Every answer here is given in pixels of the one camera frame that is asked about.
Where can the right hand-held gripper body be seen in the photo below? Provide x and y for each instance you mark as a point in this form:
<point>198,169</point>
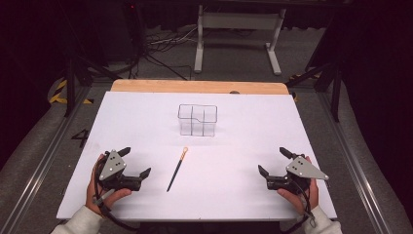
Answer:
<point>303,170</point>

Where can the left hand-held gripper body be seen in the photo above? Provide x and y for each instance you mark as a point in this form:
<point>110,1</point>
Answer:
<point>112,164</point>

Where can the black makeup brush orange tip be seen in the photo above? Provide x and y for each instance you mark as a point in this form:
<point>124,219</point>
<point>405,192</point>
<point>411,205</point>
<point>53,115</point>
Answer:
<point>177,170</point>

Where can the clear acrylic organizer box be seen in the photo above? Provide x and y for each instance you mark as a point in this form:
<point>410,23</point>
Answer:
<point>197,120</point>

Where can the person's right hand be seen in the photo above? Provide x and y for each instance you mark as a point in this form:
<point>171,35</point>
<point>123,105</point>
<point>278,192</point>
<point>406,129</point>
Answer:
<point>297,200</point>

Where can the person's left hand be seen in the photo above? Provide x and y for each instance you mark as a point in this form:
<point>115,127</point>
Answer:
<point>97,198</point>

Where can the white board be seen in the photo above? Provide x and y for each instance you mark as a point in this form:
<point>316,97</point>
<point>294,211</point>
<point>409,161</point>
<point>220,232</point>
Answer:
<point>227,182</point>

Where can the black tripod stand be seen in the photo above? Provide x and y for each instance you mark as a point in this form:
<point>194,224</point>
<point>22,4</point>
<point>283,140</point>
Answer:
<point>69,84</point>
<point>336,91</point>

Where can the yellow black floor tape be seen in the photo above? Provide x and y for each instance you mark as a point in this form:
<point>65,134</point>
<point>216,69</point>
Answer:
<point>57,96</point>

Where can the wooden table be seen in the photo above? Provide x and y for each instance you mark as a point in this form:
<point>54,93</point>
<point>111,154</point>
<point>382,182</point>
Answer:
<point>195,86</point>

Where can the black equipment with red light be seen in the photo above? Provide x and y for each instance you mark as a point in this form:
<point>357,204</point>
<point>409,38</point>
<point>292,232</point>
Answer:
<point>128,29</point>

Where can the white metal stand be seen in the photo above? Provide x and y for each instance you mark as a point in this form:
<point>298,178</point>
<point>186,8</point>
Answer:
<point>240,21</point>

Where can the metal floor rail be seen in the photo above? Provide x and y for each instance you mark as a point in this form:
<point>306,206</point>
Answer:
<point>354,169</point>
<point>35,175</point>

